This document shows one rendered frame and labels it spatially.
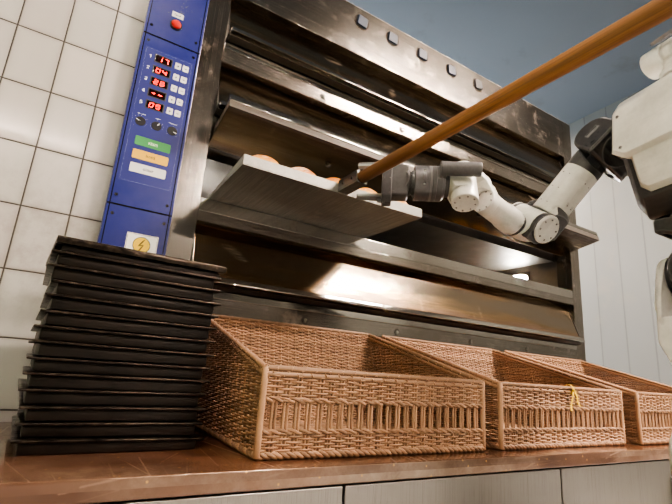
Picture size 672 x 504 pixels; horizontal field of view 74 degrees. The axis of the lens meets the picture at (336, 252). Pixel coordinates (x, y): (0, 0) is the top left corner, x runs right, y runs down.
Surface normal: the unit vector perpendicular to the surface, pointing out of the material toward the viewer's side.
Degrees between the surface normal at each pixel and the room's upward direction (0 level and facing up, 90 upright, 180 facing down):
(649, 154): 90
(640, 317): 90
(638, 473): 90
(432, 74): 90
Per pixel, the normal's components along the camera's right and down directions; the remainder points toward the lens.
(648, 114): -0.96, -0.14
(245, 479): 0.52, -0.18
